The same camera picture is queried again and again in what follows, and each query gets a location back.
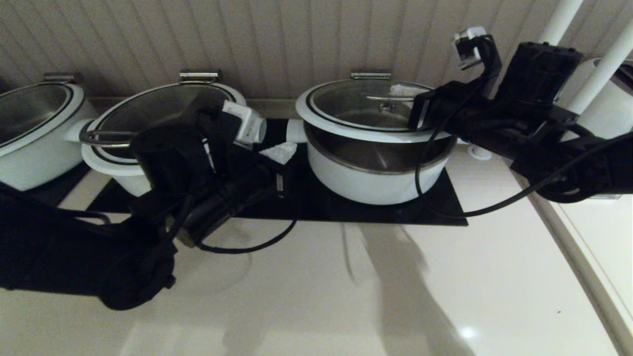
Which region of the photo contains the glass lid white rim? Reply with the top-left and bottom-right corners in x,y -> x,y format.
296,79 -> 453,145
81,82 -> 247,165

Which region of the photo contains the white pot steel interior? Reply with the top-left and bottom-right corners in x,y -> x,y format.
67,119 -> 269,197
286,119 -> 459,206
0,84 -> 99,192

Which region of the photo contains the white pot far corner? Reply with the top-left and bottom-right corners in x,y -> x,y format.
0,82 -> 86,159

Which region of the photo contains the large black glass cooktop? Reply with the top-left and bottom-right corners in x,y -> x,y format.
88,119 -> 468,227

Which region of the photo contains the small black glass cooktop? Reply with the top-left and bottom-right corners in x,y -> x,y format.
0,162 -> 92,208

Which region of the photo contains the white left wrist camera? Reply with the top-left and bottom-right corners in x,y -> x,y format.
222,100 -> 264,148

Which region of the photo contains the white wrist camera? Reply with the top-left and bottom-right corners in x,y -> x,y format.
454,27 -> 488,63
222,100 -> 264,148

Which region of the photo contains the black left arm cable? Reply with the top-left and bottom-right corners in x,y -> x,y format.
197,208 -> 298,255

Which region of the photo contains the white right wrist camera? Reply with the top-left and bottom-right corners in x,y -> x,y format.
454,27 -> 488,63

